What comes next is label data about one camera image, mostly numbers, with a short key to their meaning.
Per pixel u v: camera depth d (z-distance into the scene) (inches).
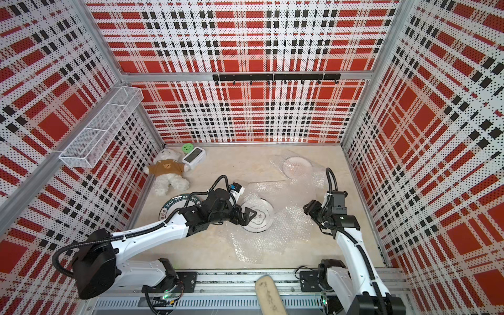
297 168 42.4
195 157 43.5
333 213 24.2
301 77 34.9
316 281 28.8
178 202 37.3
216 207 25.1
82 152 26.7
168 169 39.8
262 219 34.9
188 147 45.2
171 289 28.0
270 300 26.2
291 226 31.4
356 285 16.6
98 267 15.8
